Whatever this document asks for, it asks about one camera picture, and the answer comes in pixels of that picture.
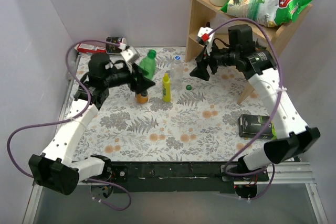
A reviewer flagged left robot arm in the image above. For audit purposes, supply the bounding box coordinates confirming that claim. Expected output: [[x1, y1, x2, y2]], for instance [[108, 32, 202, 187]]
[[28, 48, 155, 195]]

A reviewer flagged black cylindrical can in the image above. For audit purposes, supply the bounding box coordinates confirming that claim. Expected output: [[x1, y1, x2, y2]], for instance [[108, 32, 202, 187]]
[[106, 37, 127, 55]]

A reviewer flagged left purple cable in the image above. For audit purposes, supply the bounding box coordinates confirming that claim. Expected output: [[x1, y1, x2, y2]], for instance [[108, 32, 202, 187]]
[[7, 40, 132, 211]]

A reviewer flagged clear plastic bottle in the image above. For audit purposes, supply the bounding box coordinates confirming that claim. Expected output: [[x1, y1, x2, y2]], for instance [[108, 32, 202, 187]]
[[170, 59, 184, 89]]

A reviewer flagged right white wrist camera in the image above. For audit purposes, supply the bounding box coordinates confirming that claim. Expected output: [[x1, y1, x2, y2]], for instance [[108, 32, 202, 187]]
[[196, 27, 214, 48]]

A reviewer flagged yellow squeeze bottle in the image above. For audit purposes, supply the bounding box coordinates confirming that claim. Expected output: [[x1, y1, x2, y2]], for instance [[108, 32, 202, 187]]
[[162, 73, 171, 102]]

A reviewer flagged wooden shelf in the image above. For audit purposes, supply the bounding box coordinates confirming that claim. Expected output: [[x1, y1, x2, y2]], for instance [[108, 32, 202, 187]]
[[184, 0, 313, 104]]

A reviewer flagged purple cable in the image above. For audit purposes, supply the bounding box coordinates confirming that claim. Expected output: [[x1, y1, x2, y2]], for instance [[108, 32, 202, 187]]
[[203, 18, 284, 201], [7, 40, 132, 211]]

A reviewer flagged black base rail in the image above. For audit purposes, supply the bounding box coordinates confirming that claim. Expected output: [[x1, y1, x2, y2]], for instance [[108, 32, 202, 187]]
[[33, 161, 316, 195]]

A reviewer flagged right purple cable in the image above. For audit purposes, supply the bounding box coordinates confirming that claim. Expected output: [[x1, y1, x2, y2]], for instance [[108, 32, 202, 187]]
[[203, 18, 284, 201]]

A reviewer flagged black green box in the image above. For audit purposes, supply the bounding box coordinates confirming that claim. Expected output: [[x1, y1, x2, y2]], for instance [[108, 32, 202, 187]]
[[238, 114, 277, 140]]

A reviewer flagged green plastic bottle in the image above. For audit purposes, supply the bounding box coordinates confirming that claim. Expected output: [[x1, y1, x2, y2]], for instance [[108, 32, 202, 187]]
[[139, 49, 156, 80]]

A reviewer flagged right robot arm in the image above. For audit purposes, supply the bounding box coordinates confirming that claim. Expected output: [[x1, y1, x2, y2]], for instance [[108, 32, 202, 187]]
[[190, 24, 320, 181]]

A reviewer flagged red white box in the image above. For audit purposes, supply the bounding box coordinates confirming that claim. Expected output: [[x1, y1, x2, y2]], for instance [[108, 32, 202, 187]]
[[74, 43, 106, 54]]

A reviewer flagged green chips bag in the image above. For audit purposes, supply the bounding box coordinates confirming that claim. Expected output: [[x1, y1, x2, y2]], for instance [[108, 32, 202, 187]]
[[221, 0, 312, 27]]

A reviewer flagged orange juice bottle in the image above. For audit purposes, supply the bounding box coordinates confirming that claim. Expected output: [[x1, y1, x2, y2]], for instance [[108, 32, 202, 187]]
[[135, 90, 148, 104]]

